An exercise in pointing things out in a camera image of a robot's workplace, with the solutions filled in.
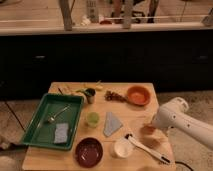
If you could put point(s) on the dark metal cup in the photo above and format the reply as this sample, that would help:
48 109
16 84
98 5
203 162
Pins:
90 95

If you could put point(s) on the red apple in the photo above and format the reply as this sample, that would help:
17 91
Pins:
148 129

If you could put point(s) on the green plastic tray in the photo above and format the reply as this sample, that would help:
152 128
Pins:
54 123

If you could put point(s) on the white plastic cup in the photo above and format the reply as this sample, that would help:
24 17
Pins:
123 148

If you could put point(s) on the metal spoon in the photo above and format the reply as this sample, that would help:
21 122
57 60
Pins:
52 118

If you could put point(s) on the grey folded cloth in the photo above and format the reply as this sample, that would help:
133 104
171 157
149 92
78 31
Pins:
112 124

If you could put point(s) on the grey sponge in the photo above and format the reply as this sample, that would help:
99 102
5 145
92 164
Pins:
61 133

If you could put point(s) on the dark red bowl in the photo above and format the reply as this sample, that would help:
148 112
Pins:
88 152

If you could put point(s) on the green plastic cup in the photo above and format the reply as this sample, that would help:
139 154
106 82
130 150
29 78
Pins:
92 119

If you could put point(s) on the wooden table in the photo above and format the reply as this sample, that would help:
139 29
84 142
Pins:
132 117

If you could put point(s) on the orange bowl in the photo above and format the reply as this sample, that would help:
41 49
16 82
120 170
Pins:
138 95

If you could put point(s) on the yellow banana toy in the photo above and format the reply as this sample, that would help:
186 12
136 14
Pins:
96 85

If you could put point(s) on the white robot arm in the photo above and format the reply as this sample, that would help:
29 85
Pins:
173 114

